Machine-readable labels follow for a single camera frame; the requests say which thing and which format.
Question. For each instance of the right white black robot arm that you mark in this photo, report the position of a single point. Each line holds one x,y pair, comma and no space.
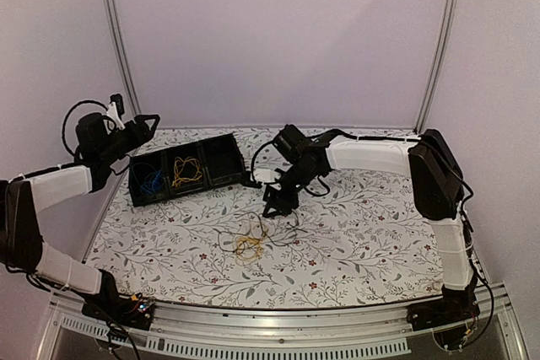
376,219

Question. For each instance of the black three-compartment bin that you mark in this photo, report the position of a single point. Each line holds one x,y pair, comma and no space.
185,169

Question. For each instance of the floral tablecloth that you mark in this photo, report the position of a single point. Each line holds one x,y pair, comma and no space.
212,248

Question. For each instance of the aluminium front rail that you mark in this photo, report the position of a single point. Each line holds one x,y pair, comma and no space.
181,331

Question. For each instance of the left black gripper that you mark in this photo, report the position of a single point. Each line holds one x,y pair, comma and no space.
144,135

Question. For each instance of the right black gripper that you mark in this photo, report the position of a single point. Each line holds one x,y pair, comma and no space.
281,201

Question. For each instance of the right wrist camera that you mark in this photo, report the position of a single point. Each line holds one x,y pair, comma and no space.
261,177

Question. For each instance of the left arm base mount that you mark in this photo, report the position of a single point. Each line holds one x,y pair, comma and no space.
133,311

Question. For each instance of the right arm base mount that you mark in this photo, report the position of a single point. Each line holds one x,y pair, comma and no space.
453,306

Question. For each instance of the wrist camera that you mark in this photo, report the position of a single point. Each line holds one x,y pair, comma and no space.
116,110
261,177

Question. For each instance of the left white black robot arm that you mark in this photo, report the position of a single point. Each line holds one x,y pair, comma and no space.
103,139

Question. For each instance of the right aluminium corner post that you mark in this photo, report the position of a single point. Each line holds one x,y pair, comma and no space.
443,39

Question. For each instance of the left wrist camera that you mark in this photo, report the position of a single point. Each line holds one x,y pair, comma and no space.
116,110

